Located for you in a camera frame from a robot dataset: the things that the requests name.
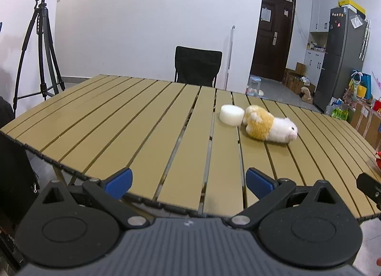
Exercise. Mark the low cardboard box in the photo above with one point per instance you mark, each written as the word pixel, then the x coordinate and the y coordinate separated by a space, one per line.
pixel 291 81

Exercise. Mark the white cabinet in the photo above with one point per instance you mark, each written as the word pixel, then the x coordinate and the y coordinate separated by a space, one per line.
pixel 323 11

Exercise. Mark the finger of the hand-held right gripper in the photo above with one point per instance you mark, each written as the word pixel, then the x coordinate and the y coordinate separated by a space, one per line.
pixel 369 185

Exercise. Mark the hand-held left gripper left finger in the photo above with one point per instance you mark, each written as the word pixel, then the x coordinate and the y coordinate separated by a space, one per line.
pixel 119 180

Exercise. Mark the orange white plush hamster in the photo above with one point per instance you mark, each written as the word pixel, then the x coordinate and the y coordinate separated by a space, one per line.
pixel 262 124

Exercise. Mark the white foam cylinder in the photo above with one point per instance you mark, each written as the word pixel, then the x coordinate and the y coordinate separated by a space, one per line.
pixel 230 115

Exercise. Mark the tan slatted folding table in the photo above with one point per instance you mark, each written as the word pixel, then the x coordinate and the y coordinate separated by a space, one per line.
pixel 134 121

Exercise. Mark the dark brown door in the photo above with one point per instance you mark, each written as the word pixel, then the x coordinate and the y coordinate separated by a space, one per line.
pixel 268 50

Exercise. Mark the yellow box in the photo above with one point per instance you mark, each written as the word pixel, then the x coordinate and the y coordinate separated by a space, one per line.
pixel 351 4

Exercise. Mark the blue gift bag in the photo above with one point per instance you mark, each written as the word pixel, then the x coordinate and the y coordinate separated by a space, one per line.
pixel 366 81

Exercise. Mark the brown plush toy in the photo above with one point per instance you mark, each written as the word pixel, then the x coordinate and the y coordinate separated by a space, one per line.
pixel 306 94

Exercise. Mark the black camera tripod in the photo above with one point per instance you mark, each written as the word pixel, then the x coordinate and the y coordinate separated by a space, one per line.
pixel 43 14

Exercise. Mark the clear plastic jar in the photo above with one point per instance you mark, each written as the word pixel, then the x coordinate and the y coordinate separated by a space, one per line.
pixel 254 85

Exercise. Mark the white pole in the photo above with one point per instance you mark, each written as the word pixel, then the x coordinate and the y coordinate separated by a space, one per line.
pixel 229 56

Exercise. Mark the grey refrigerator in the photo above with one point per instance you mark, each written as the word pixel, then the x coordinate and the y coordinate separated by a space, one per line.
pixel 339 62

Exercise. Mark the paper notice sheet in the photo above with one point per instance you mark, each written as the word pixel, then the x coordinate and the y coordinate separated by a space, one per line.
pixel 265 15

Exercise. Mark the red plastic packet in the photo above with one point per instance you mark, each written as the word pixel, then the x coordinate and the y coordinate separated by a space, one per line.
pixel 378 160

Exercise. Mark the large cardboard box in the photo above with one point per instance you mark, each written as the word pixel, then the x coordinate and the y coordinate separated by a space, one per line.
pixel 366 124

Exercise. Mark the black case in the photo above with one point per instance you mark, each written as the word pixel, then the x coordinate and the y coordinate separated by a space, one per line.
pixel 15 175

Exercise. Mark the black folding chair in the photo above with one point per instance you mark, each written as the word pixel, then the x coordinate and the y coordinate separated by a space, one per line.
pixel 196 66

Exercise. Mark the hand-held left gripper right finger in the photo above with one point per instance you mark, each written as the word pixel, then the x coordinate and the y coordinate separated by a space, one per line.
pixel 257 182

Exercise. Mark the green packet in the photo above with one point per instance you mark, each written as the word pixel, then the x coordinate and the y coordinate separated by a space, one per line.
pixel 339 113

